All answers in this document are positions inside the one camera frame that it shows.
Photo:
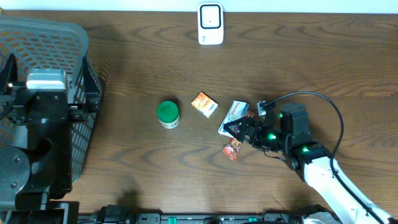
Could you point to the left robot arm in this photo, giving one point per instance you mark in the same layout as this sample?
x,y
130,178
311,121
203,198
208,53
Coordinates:
x,y
35,178

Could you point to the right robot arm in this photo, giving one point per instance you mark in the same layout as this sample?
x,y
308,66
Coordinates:
x,y
311,160

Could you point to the red Top candy bar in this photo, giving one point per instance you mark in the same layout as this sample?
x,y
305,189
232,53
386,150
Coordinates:
x,y
233,147

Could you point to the green lid white jar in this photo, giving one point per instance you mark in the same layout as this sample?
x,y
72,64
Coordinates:
x,y
168,114

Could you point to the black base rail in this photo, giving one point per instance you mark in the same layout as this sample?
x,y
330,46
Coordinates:
x,y
156,218

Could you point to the grey plastic mesh basket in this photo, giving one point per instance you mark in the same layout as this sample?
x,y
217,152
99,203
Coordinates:
x,y
38,43

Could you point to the white blue medicine box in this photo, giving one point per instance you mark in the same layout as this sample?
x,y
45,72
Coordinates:
x,y
237,110

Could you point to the orange small carton box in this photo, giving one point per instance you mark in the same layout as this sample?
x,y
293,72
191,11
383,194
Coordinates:
x,y
205,105

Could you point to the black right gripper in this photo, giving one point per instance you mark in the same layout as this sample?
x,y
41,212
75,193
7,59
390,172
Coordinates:
x,y
256,124

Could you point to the white barcode scanner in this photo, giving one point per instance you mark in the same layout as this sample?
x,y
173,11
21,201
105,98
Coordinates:
x,y
210,23

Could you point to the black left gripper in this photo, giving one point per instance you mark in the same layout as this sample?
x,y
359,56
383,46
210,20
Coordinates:
x,y
73,114

